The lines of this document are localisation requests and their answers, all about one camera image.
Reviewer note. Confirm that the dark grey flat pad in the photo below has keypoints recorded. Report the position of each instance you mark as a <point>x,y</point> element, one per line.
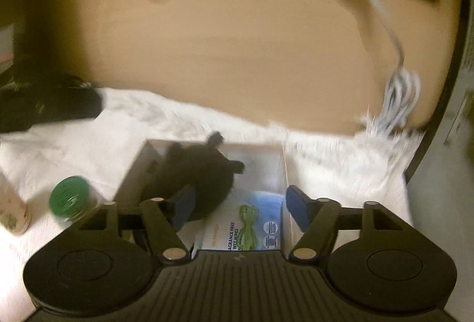
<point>48,103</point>

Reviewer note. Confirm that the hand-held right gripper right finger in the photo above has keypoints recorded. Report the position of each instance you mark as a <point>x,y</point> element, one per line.
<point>298,205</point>

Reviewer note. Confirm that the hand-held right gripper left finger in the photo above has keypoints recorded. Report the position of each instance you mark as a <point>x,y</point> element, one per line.
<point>185,204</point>

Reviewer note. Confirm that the white furry blanket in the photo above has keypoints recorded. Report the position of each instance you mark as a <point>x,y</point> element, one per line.
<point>333,166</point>

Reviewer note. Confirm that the green lid jar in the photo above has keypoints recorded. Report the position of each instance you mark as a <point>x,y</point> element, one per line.
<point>68,198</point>

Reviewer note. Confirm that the beige bottle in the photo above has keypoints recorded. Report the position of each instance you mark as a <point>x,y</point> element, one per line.
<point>13,212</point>

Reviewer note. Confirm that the white cardboard box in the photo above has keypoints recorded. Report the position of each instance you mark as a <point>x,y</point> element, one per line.
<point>137,166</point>

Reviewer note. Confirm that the wet wipes pack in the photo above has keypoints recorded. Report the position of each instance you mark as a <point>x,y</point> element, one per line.
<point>255,196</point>

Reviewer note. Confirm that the black plush toy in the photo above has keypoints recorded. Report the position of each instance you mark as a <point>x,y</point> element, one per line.
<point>200,174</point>

